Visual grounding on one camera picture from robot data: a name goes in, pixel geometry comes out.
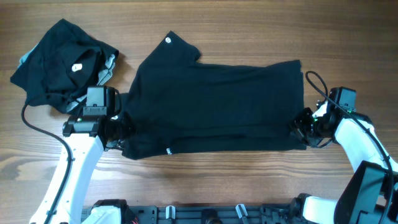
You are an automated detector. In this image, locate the black cable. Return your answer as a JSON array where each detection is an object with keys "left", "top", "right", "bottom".
[
  {"left": 21, "top": 88, "right": 123, "bottom": 224},
  {"left": 304, "top": 70, "right": 396, "bottom": 224}
]

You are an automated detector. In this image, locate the folded black clothes pile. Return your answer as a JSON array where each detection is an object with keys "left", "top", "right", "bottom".
[{"left": 10, "top": 19, "right": 119, "bottom": 114}]

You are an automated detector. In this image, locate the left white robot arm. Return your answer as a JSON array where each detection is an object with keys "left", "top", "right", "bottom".
[{"left": 29, "top": 86, "right": 132, "bottom": 223}]

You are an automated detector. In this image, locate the right black cable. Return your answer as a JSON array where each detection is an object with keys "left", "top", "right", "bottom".
[{"left": 304, "top": 70, "right": 396, "bottom": 224}]

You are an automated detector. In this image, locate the black t-shirt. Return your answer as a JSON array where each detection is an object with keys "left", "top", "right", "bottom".
[{"left": 123, "top": 32, "right": 305, "bottom": 160}]

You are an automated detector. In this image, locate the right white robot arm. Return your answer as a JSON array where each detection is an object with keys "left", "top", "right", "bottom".
[{"left": 289, "top": 87, "right": 397, "bottom": 223}]

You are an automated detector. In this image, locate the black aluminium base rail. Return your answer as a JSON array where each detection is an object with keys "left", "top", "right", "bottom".
[{"left": 81, "top": 203, "right": 346, "bottom": 224}]

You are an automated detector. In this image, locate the left black cable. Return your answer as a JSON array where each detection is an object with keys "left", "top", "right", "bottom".
[{"left": 21, "top": 88, "right": 123, "bottom": 224}]

